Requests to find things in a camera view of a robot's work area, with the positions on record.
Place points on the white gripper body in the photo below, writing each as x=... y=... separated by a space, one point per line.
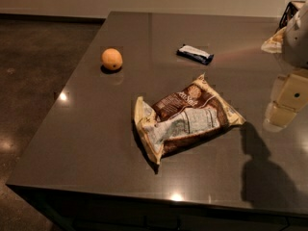
x=296 y=40

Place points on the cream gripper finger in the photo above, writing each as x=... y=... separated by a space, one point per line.
x=277 y=118

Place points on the blue white rxbar wrapper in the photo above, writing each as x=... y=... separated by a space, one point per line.
x=195 y=54

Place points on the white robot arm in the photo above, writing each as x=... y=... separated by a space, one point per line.
x=289 y=44

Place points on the cream crumpled wrapper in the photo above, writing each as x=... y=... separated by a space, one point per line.
x=274 y=44

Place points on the brown cream chip bag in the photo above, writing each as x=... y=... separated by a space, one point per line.
x=183 y=119

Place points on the orange fruit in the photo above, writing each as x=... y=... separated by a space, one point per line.
x=111 y=59

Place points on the black wire basket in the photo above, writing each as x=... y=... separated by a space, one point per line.
x=292 y=8

